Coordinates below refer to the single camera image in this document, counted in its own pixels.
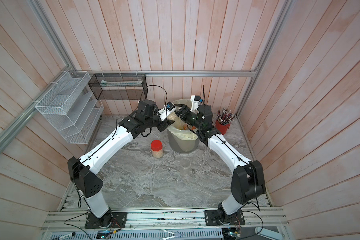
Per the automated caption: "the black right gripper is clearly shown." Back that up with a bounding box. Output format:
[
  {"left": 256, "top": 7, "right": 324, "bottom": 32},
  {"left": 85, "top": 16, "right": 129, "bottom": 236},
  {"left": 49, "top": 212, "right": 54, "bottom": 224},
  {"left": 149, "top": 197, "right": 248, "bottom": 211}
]
[{"left": 173, "top": 105, "right": 205, "bottom": 133}]

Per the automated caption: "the red lidded oatmeal jar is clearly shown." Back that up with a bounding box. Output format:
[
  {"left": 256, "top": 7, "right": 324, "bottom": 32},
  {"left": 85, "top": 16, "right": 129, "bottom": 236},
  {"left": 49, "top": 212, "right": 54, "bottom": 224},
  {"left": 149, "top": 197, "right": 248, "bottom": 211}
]
[{"left": 151, "top": 140, "right": 164, "bottom": 158}]

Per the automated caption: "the wide oatmeal jar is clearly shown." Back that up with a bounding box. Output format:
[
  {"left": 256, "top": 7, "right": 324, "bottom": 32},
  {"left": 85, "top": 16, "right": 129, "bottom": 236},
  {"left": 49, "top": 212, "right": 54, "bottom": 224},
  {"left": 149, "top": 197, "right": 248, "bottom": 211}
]
[{"left": 180, "top": 159, "right": 191, "bottom": 170}]

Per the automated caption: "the small oatmeal jar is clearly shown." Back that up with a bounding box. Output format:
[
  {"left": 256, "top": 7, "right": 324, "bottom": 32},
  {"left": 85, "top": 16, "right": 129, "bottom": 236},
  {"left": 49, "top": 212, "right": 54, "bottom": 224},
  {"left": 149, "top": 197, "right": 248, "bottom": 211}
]
[{"left": 167, "top": 111, "right": 178, "bottom": 121}]

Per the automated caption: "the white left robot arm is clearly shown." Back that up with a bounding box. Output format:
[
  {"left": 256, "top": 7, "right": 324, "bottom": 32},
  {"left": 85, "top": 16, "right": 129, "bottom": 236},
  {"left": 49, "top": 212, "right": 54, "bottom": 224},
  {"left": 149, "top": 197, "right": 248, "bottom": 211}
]
[{"left": 68, "top": 100, "right": 176, "bottom": 228}]

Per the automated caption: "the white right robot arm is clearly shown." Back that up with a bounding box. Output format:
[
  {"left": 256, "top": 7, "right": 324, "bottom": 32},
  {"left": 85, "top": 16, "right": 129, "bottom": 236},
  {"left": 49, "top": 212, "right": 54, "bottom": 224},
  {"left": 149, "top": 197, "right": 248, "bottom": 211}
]
[{"left": 175, "top": 105, "right": 266, "bottom": 226}]

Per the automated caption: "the cream trash bag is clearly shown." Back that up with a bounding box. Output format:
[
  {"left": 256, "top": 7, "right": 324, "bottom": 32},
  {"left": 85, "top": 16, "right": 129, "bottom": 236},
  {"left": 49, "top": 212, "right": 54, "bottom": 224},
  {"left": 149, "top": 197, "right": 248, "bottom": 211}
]
[{"left": 171, "top": 100, "right": 214, "bottom": 142}]

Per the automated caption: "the red pencil cup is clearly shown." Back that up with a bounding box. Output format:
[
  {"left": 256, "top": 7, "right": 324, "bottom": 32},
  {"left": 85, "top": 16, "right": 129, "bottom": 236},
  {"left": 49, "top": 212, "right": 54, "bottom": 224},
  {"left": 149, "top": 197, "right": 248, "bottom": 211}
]
[{"left": 215, "top": 121, "right": 231, "bottom": 135}]

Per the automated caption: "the colored pencils bunch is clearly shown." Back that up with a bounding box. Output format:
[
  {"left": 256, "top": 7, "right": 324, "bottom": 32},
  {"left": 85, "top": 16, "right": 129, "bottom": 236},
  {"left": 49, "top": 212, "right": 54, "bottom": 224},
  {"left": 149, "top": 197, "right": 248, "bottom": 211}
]
[{"left": 217, "top": 108, "right": 236, "bottom": 126}]

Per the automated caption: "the grey trash bin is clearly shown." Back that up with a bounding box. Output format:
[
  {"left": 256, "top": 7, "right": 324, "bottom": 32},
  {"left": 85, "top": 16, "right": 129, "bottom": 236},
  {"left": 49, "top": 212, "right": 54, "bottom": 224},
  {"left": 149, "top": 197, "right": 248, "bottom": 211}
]
[{"left": 167, "top": 127, "right": 200, "bottom": 154}]

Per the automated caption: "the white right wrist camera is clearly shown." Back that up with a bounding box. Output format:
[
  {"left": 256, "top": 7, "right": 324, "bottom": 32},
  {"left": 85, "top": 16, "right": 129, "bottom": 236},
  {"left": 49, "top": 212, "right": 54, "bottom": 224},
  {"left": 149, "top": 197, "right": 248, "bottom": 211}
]
[{"left": 190, "top": 95, "right": 204, "bottom": 112}]

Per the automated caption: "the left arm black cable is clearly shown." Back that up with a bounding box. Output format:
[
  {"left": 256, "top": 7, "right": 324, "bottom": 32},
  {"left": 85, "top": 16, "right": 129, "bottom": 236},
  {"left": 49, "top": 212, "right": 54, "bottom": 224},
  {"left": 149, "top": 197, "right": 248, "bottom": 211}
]
[{"left": 139, "top": 84, "right": 169, "bottom": 106}]

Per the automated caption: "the black wire mesh basket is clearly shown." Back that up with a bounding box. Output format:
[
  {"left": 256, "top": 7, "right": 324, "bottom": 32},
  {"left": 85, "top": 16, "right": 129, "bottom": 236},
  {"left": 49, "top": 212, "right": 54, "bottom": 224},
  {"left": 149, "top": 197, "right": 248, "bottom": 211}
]
[{"left": 89, "top": 73, "right": 148, "bottom": 101}]

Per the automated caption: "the white wire mesh shelf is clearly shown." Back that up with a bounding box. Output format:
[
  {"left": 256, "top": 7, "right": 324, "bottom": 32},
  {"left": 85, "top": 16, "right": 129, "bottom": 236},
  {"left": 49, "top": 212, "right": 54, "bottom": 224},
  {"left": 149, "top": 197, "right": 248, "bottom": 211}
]
[{"left": 36, "top": 71, "right": 104, "bottom": 144}]

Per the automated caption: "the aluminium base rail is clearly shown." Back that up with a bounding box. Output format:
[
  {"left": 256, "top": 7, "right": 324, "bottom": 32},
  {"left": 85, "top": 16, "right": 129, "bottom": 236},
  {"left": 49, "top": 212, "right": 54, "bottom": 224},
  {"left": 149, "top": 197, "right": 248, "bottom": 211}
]
[{"left": 41, "top": 207, "right": 289, "bottom": 232}]

